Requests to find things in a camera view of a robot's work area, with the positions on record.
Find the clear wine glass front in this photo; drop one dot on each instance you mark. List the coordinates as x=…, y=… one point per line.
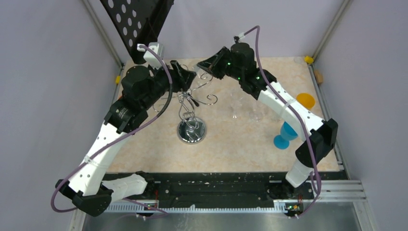
x=256, y=112

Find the wooden block at edge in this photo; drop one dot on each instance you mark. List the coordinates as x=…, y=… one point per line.
x=318, y=76

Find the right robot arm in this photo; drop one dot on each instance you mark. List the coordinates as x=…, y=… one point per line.
x=319, y=136

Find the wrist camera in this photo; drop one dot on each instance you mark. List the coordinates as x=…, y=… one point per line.
x=239, y=38
x=153, y=54

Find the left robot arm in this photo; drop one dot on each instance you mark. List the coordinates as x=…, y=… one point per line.
x=142, y=87

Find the yellow corner clamp right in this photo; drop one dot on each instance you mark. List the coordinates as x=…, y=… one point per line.
x=309, y=59

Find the black perforated music stand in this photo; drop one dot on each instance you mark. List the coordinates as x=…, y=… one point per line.
x=137, y=22

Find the blue wine glass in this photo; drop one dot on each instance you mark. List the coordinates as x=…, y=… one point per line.
x=287, y=134

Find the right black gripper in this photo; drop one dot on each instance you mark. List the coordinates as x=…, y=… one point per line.
x=208, y=65

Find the clear patterned glass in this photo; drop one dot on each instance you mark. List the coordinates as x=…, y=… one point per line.
x=201, y=76

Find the yellow corner clamp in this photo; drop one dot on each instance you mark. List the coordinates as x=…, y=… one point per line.
x=117, y=80
x=309, y=59

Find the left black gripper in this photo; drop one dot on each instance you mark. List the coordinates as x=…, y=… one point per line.
x=181, y=78

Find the chrome wine glass rack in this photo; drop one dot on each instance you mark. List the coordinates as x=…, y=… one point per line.
x=191, y=129

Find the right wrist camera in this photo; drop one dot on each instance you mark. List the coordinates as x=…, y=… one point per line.
x=239, y=38

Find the yellow corner clamp left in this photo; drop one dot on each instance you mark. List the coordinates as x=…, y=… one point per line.
x=117, y=80

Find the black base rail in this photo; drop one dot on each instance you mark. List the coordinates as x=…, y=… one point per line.
x=220, y=190

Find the clear smooth wine glass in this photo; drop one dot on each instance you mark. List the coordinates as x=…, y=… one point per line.
x=236, y=104

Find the yellow wine glass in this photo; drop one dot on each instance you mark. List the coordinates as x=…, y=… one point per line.
x=306, y=100

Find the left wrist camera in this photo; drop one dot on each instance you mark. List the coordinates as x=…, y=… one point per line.
x=153, y=54

